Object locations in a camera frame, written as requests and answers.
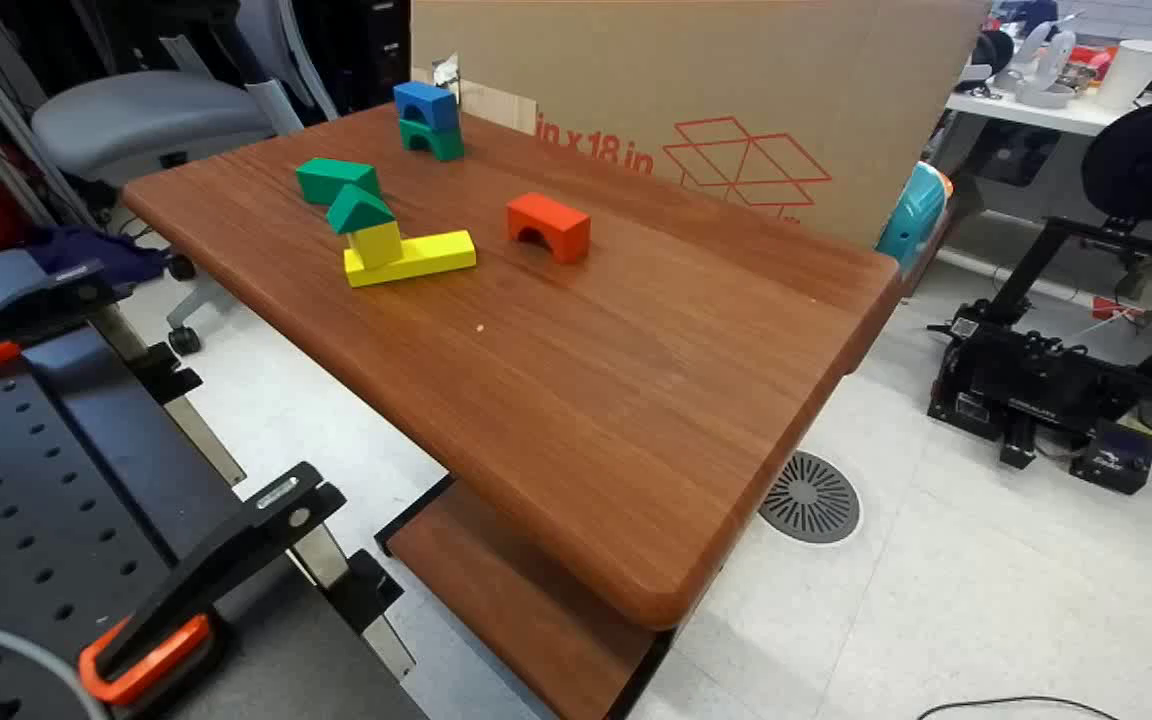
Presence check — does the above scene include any orange arch block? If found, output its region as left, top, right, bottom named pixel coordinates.
left=504, top=188, right=595, bottom=266

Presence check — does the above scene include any yellow flat long block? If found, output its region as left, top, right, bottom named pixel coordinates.
left=339, top=229, right=485, bottom=293

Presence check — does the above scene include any yellow cube block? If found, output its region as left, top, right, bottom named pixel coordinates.
left=348, top=217, right=409, bottom=266

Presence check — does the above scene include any green arch block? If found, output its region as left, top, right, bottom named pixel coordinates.
left=397, top=117, right=469, bottom=167

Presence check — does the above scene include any green triangular prism block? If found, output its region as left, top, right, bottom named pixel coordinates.
left=324, top=180, right=402, bottom=241

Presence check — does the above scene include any blue arch block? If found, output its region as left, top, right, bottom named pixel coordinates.
left=390, top=77, right=463, bottom=143

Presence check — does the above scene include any green rectangular block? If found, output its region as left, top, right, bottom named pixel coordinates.
left=294, top=157, right=383, bottom=210

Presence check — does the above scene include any wooden keyboard tray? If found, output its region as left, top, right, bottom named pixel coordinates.
left=378, top=474, right=673, bottom=720

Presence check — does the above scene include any round metal floor drain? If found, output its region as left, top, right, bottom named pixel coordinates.
left=755, top=448, right=865, bottom=549

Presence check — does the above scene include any large cardboard box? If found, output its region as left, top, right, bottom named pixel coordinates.
left=409, top=0, right=992, bottom=254

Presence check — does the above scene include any teal plastic object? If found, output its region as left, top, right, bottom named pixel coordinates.
left=878, top=157, right=957, bottom=278

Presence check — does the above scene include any black 3D printer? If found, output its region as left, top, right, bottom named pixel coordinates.
left=926, top=210, right=1152, bottom=470

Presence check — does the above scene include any blue cloth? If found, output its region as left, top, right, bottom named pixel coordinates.
left=30, top=221, right=177, bottom=304

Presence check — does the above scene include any grey office chair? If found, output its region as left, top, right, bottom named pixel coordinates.
left=30, top=68, right=302, bottom=357

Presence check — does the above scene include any white background table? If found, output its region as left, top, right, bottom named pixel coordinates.
left=943, top=82, right=1141, bottom=140

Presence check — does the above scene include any small black box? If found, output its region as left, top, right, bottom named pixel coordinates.
left=1069, top=420, right=1152, bottom=498

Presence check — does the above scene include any black perforated mounting board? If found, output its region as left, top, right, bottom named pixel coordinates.
left=0, top=323, right=428, bottom=720

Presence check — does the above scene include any black clamp orange handle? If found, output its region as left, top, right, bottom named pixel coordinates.
left=77, top=461, right=351, bottom=711

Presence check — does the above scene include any thin black floor cable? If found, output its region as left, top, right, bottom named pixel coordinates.
left=914, top=691, right=1085, bottom=720

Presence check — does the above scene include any grey curved cable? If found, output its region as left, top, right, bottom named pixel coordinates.
left=0, top=617, right=113, bottom=720

